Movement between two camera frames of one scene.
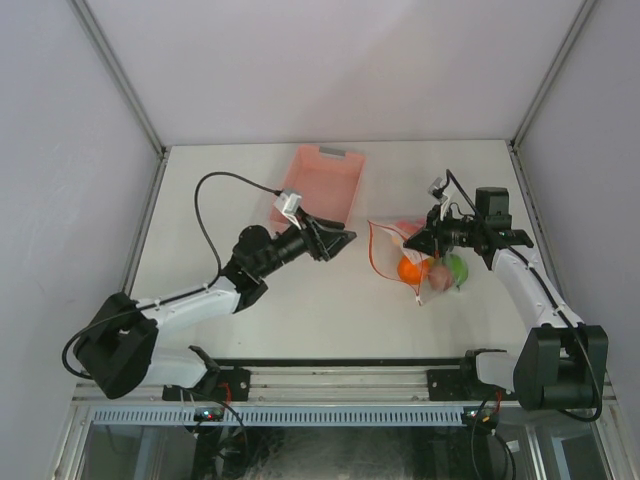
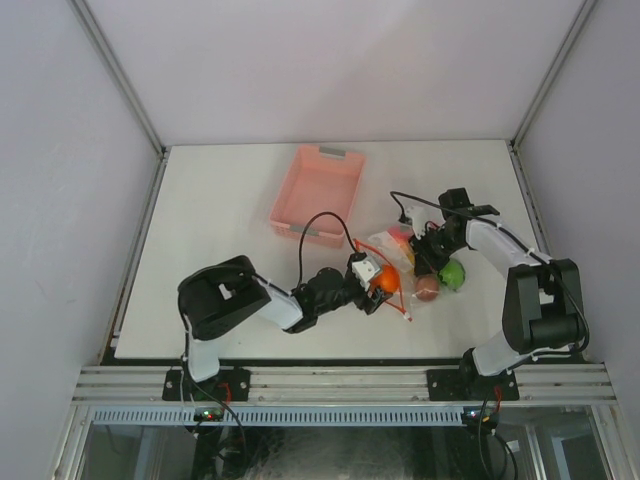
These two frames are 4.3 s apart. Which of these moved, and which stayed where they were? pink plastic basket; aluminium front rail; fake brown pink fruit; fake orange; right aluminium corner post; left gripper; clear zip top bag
Moved: clear zip top bag; fake orange; left gripper; fake brown pink fruit
Stayed: right aluminium corner post; pink plastic basket; aluminium front rail
